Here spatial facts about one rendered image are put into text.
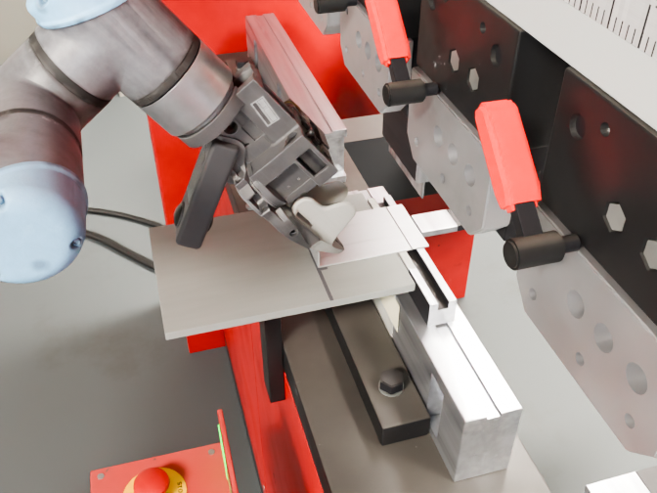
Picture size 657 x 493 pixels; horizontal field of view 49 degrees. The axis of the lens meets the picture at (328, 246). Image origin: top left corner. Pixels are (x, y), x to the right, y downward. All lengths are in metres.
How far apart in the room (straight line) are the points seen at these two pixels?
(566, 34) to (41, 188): 0.31
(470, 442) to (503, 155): 0.37
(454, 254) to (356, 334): 1.31
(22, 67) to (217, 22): 1.01
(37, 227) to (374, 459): 0.44
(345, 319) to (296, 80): 0.52
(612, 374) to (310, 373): 0.48
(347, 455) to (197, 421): 1.19
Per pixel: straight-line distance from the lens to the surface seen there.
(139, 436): 1.94
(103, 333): 2.22
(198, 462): 0.90
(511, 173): 0.41
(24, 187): 0.46
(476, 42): 0.51
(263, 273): 0.78
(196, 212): 0.66
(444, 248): 2.10
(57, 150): 0.51
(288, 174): 0.65
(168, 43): 0.58
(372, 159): 1.28
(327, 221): 0.69
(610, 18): 0.39
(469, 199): 0.54
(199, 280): 0.78
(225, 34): 1.59
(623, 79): 0.38
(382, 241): 0.82
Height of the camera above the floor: 1.50
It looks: 38 degrees down
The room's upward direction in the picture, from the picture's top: straight up
